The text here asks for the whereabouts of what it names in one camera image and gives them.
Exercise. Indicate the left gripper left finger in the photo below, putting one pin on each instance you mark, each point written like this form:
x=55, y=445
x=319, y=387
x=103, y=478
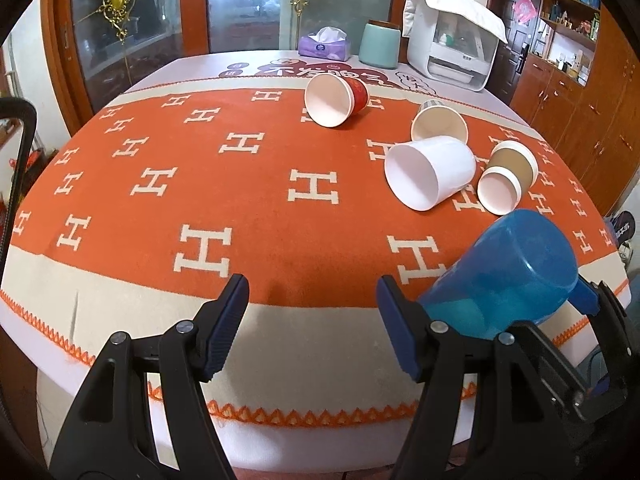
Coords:
x=107, y=433

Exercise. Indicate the wooden glass sliding door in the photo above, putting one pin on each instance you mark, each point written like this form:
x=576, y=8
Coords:
x=97, y=49

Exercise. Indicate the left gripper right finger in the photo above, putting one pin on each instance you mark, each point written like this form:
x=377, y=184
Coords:
x=490, y=408

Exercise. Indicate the striped paper cup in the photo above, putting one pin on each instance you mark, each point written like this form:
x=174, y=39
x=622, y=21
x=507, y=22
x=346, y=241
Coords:
x=435, y=118

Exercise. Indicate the brown sleeve paper cup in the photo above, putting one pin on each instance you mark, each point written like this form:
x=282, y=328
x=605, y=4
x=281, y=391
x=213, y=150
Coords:
x=511, y=171

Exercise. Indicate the purple tissue box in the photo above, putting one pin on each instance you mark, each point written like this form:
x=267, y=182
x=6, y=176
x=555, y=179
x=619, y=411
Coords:
x=329, y=43

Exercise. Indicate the teal ceramic canister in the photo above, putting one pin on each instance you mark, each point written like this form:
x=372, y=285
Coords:
x=380, y=44

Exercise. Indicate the wooden cabinet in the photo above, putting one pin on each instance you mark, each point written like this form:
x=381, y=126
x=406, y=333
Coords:
x=585, y=103

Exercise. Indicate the dark entrance door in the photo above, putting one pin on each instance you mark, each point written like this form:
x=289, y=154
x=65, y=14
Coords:
x=511, y=56

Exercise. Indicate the white countertop appliance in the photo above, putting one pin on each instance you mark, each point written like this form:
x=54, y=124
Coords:
x=452, y=41

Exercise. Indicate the white paper cup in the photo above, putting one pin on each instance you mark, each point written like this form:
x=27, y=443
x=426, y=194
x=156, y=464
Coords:
x=423, y=173

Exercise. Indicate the blue translucent plastic cup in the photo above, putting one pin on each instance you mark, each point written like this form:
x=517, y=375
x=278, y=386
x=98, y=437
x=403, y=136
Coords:
x=522, y=268

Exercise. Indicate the orange H pattern blanket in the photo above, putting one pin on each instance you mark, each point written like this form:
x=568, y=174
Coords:
x=170, y=190

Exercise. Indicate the red paper cup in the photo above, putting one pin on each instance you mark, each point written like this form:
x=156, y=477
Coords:
x=331, y=100

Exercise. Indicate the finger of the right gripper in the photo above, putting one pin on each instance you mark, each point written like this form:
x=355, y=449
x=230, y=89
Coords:
x=584, y=297
x=600, y=384

